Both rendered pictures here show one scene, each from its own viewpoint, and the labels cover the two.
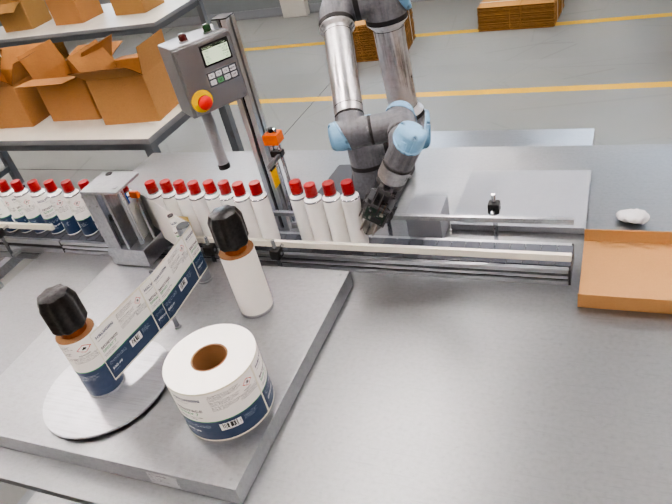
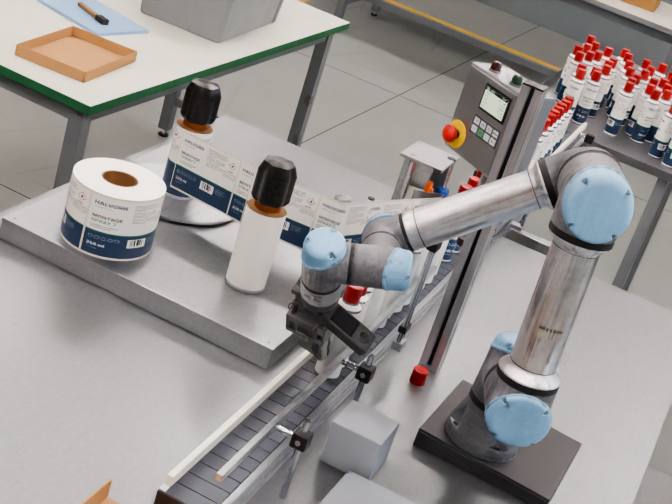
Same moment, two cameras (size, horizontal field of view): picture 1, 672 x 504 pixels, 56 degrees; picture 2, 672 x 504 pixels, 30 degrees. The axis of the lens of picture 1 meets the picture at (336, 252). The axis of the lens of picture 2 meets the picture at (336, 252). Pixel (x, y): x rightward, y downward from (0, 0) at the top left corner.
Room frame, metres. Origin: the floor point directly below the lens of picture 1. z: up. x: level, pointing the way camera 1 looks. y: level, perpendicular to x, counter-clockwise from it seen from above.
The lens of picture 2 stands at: (0.91, -2.18, 2.13)
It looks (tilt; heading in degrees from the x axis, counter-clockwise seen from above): 25 degrees down; 77
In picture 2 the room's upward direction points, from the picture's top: 18 degrees clockwise
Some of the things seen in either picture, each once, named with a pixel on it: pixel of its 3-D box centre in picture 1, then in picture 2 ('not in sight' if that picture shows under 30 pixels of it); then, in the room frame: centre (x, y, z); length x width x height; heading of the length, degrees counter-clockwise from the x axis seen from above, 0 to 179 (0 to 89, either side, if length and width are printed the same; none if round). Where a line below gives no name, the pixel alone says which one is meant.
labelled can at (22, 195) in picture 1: (29, 206); not in sight; (2.04, 0.99, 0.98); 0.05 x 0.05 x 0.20
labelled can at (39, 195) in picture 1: (45, 206); not in sight; (2.00, 0.92, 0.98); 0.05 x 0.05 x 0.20
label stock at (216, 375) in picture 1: (219, 380); (113, 208); (0.99, 0.31, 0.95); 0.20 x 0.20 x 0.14
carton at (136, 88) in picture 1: (130, 77); not in sight; (3.31, 0.79, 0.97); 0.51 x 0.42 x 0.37; 155
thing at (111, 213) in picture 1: (128, 218); (415, 204); (1.71, 0.58, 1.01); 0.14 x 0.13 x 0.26; 61
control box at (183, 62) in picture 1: (204, 71); (496, 121); (1.71, 0.22, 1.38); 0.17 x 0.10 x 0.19; 116
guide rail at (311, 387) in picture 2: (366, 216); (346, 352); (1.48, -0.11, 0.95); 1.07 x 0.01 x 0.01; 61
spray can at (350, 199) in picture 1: (353, 213); (340, 330); (1.46, -0.07, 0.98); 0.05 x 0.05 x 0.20
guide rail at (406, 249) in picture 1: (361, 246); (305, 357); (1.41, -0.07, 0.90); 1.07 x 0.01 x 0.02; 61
